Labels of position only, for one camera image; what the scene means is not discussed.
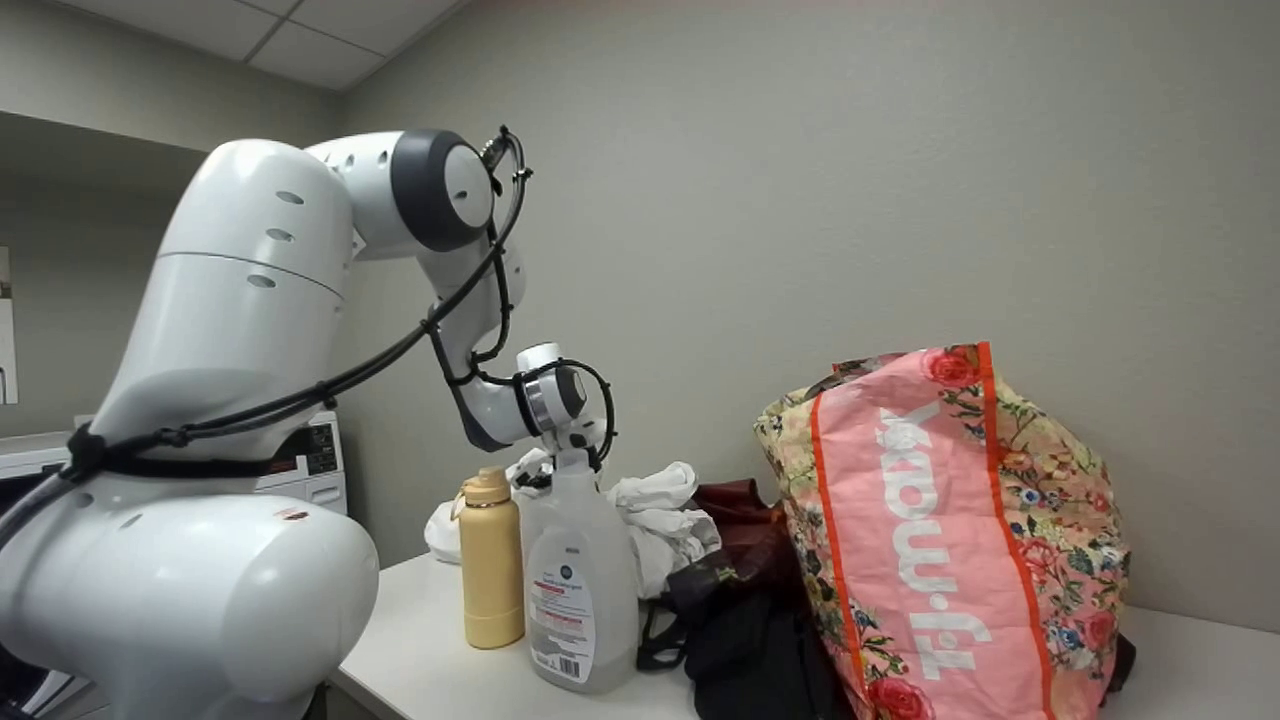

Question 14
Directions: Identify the white box appliance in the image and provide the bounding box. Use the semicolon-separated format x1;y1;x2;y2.
255;407;351;522

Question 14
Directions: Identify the tan yellow bottle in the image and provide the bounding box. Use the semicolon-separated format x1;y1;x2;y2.
457;465;526;656

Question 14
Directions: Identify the white cloth garment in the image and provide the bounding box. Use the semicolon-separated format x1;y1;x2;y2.
418;445;729;603

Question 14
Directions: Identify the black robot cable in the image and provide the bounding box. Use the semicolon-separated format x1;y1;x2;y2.
0;125;618;538

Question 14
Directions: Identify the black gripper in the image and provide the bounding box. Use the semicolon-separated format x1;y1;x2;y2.
555;421;618;471

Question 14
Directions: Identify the translucent plastic jug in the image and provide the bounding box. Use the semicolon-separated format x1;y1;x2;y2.
514;454;642;697

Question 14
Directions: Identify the dark red cloth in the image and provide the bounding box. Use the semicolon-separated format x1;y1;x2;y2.
688;477;805;593

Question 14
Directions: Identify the pink floral tote bag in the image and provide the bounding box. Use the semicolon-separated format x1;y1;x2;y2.
751;339;1138;720

